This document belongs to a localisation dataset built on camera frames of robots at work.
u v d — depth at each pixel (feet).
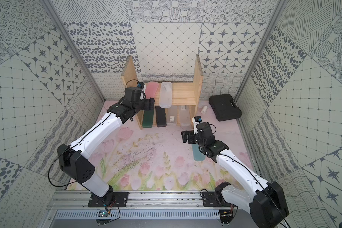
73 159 1.39
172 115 3.29
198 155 2.89
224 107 3.63
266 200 1.26
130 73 2.45
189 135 2.31
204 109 3.59
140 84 2.26
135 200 2.49
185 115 3.32
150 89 2.84
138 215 2.30
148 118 3.30
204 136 1.97
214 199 2.40
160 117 3.28
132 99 1.97
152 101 2.48
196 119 2.31
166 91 2.85
